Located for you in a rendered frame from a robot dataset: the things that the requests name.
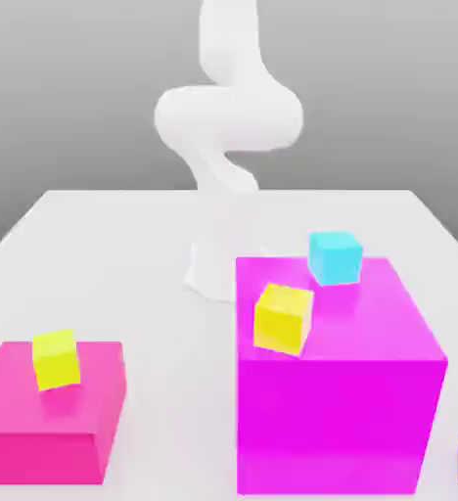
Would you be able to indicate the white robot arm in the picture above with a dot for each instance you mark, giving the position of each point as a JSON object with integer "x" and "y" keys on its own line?
{"x": 229, "y": 117}

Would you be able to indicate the small cyan cube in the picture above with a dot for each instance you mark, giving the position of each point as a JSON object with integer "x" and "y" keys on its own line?
{"x": 332, "y": 258}

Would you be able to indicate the small lime yellow cube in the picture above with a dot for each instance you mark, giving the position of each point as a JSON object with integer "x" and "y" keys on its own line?
{"x": 56, "y": 362}

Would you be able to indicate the large magenta box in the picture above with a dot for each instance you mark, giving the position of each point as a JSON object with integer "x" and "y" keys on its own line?
{"x": 338, "y": 411}

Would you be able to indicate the large pink box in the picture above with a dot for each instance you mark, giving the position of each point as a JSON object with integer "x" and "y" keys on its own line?
{"x": 37, "y": 442}

